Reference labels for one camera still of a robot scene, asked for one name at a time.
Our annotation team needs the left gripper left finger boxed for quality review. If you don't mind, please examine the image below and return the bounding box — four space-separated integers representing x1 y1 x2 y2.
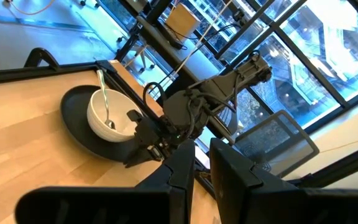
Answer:
14 139 196 224

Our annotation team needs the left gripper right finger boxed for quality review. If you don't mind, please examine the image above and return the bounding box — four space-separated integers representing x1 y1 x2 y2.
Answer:
209 138 358 224

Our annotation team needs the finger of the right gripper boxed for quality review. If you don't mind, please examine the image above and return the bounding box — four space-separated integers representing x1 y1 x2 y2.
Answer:
123 145 167 169
126 108 144 125

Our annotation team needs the silver metal spoon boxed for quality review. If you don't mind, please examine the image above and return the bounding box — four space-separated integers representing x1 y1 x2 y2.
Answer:
96 68 117 131

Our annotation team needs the white ceramic bowl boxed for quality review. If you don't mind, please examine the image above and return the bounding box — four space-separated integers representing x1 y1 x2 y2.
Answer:
86 88 144 143

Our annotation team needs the black round plate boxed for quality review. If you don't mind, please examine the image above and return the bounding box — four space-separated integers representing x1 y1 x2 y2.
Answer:
60 84 155 162

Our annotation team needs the black desk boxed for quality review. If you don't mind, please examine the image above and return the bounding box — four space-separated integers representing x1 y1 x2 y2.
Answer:
113 0 229 94

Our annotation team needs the black rig crossbar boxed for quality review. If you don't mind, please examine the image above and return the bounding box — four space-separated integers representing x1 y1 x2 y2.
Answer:
286 140 358 190

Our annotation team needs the black power adapter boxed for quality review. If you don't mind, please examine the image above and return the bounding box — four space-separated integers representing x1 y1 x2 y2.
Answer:
163 29 186 51

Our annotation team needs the brown cardboard box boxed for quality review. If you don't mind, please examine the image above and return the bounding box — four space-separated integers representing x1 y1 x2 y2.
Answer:
165 2 201 35

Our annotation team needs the black camera cable loop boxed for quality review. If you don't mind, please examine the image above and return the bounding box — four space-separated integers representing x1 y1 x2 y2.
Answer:
142 81 169 108

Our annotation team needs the white cable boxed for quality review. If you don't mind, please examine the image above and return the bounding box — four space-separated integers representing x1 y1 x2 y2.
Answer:
152 0 234 94

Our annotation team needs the black window frame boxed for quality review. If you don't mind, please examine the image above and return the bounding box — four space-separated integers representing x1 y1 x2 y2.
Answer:
98 0 358 134

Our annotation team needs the beige floor cable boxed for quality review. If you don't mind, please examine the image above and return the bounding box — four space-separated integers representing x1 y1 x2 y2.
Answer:
3 0 57 16

